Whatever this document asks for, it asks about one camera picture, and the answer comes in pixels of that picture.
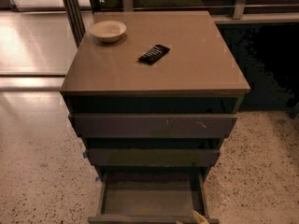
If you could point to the grey drawer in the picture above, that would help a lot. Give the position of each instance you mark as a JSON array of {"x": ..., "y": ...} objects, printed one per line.
[
  {"x": 153, "y": 126},
  {"x": 129, "y": 157},
  {"x": 151, "y": 198}
]

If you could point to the dark metal door post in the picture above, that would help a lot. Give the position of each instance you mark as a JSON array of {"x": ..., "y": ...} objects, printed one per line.
[{"x": 72, "y": 9}]

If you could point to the grey top drawer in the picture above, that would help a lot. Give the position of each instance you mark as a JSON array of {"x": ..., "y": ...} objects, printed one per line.
[{"x": 153, "y": 126}]

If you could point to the grey middle drawer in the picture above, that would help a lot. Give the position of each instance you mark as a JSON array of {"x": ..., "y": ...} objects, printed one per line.
[{"x": 129, "y": 157}]

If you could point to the grey bottom drawer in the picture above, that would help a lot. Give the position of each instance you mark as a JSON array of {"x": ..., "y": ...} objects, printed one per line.
[{"x": 151, "y": 198}]

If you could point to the black snack packet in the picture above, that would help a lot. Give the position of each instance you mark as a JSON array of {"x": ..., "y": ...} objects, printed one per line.
[{"x": 154, "y": 54}]

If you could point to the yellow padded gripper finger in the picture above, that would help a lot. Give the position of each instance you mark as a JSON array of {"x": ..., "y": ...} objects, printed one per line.
[{"x": 199, "y": 219}]

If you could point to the white ceramic bowl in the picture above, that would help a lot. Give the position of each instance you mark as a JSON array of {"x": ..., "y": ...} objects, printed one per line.
[{"x": 108, "y": 31}]

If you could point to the grey drawer cabinet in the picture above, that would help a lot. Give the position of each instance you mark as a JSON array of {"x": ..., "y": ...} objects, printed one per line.
[{"x": 199, "y": 75}]

